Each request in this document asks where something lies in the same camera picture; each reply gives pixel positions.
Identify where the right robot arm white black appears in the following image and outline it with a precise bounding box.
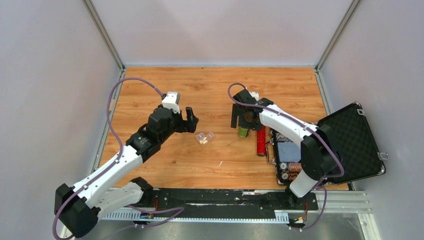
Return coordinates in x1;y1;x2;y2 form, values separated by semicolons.
229;88;345;209

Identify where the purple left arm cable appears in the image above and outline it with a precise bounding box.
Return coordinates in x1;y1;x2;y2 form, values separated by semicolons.
52;77;185;240

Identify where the red glitter tube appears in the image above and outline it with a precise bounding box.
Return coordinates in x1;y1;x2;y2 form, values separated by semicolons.
256;126;267;157

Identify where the orange black chip row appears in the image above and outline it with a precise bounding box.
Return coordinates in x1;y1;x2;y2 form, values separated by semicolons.
279;162;302;184

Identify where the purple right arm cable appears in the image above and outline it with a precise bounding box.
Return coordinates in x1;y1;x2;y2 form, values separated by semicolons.
227;82;345;232

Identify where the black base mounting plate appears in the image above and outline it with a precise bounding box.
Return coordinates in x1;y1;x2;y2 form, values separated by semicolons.
135;188;319;220

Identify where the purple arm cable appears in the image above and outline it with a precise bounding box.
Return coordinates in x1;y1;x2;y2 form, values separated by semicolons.
227;82;345;232
52;77;185;240

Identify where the black poker chip case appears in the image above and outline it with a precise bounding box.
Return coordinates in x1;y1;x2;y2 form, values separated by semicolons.
270;102;386;186

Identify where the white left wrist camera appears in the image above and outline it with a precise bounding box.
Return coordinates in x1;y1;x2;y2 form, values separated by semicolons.
161;91;181;114

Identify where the green pill bottle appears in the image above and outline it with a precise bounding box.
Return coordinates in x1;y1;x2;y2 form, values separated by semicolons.
237;127;249;139

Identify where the blue playing card deck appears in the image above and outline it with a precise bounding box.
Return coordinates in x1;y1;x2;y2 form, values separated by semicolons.
277;141;301;163

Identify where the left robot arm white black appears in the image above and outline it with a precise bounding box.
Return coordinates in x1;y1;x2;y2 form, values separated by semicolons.
52;104;199;239

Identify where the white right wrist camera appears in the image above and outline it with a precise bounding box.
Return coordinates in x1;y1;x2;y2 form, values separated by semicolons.
249;91;259;101

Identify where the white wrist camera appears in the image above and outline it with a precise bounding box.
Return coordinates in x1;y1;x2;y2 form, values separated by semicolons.
249;91;259;101
161;91;181;114

